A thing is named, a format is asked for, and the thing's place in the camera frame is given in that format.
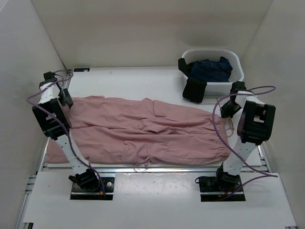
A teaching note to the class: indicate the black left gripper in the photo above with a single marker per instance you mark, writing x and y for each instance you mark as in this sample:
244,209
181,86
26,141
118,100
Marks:
67,99

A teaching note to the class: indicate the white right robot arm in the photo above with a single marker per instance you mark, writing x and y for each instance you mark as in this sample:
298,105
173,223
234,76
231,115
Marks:
254,127

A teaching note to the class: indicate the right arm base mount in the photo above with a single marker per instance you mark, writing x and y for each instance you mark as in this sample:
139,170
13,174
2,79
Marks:
220,187

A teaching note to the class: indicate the blue denim jeans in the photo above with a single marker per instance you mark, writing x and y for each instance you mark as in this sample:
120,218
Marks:
212,71

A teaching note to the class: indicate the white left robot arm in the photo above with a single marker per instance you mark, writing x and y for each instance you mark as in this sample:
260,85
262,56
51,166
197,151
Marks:
48,106

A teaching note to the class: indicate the pink drawstring trousers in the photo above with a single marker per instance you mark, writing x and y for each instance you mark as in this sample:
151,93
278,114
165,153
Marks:
128,132

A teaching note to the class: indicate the aluminium table frame rail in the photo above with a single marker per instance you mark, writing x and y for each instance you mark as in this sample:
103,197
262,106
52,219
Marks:
153,197

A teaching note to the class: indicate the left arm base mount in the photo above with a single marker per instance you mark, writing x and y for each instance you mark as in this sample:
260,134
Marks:
96,192

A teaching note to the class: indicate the black garment in basket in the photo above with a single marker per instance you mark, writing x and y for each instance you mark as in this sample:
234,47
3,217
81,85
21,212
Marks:
194,89

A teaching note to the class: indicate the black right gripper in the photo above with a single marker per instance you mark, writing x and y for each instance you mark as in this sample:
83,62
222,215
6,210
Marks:
225,113

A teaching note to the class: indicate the white plastic basket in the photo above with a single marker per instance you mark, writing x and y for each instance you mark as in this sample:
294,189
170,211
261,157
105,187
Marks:
214,54

